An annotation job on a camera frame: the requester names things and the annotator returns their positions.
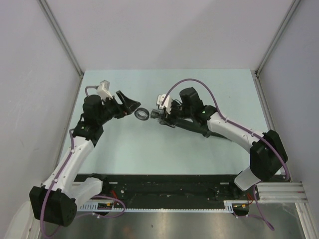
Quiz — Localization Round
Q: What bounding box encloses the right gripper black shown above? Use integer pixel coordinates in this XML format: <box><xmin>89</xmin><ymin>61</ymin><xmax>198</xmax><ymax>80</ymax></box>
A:
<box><xmin>161</xmin><ymin>100</ymin><xmax>193</xmax><ymax>128</ymax></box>

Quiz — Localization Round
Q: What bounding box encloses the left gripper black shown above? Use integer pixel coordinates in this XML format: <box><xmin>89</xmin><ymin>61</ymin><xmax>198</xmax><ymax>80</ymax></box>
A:
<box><xmin>97</xmin><ymin>91</ymin><xmax>141</xmax><ymax>125</ymax></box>

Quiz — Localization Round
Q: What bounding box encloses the clear plastic elbow fitting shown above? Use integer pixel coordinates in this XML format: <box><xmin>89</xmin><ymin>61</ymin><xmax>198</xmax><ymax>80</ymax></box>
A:
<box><xmin>134</xmin><ymin>108</ymin><xmax>150</xmax><ymax>121</ymax></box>

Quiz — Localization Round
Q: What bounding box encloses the black corrugated hose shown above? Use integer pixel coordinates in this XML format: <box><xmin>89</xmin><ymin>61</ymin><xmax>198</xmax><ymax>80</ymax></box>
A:
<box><xmin>149</xmin><ymin>109</ymin><xmax>234</xmax><ymax>142</ymax></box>

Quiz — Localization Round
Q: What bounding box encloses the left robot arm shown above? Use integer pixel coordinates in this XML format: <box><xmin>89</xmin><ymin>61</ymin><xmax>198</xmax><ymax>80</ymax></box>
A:
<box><xmin>29</xmin><ymin>91</ymin><xmax>141</xmax><ymax>227</ymax></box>

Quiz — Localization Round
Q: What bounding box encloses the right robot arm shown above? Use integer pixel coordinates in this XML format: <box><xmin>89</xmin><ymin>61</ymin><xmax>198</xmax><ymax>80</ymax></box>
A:
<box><xmin>151</xmin><ymin>87</ymin><xmax>288</xmax><ymax>200</ymax></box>

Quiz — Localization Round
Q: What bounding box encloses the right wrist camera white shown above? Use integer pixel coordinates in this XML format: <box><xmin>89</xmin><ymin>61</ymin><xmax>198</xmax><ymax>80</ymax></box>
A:
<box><xmin>157</xmin><ymin>94</ymin><xmax>172</xmax><ymax>115</ymax></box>

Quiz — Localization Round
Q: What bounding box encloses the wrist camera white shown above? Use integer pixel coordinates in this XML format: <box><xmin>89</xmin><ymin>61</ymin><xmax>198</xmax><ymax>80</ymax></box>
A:
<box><xmin>97</xmin><ymin>80</ymin><xmax>113</xmax><ymax>100</ymax></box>
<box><xmin>157</xmin><ymin>94</ymin><xmax>172</xmax><ymax>115</ymax></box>

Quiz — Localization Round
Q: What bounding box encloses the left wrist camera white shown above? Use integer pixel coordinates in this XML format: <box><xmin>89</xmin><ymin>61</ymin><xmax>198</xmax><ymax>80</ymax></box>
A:
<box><xmin>97</xmin><ymin>80</ymin><xmax>113</xmax><ymax>100</ymax></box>

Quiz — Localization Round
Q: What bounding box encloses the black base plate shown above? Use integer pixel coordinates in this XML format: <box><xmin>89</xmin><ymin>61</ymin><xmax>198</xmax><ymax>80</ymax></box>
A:
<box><xmin>74</xmin><ymin>173</ymin><xmax>260</xmax><ymax>203</ymax></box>

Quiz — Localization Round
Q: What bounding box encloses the left aluminium corner post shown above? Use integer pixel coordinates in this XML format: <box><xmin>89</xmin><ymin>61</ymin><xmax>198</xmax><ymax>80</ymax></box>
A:
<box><xmin>37</xmin><ymin>0</ymin><xmax>84</xmax><ymax>78</ymax></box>

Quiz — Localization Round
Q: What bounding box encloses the aluminium corner post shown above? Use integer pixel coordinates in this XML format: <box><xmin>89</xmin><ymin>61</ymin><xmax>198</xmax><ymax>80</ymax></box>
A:
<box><xmin>37</xmin><ymin>0</ymin><xmax>84</xmax><ymax>78</ymax></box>
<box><xmin>255</xmin><ymin>0</ymin><xmax>302</xmax><ymax>75</ymax></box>

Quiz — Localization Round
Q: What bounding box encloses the grey slotted cable duct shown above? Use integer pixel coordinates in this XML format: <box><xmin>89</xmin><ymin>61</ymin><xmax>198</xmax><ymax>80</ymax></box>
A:
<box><xmin>77</xmin><ymin>201</ymin><xmax>250</xmax><ymax>213</ymax></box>

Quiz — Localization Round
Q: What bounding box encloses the right aluminium corner post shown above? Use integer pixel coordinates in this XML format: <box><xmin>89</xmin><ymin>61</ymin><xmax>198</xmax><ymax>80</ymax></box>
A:
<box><xmin>255</xmin><ymin>0</ymin><xmax>302</xmax><ymax>75</ymax></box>

